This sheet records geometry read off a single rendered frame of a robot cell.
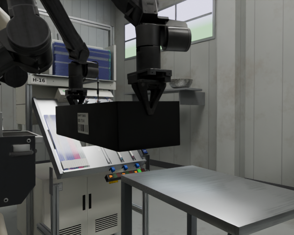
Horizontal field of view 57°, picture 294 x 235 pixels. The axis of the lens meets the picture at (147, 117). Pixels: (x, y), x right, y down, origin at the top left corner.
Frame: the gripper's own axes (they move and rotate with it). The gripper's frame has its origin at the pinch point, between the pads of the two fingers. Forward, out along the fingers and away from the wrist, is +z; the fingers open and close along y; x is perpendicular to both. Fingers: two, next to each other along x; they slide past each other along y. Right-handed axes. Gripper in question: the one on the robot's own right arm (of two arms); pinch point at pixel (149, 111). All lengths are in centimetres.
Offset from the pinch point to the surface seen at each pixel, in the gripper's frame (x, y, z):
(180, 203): -23.0, 18.0, 31.5
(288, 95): -315, 155, -18
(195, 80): -290, 308, -53
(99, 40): -207, 547, -167
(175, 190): -30, 29, 31
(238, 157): -285, 213, 70
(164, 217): -127, 178, 111
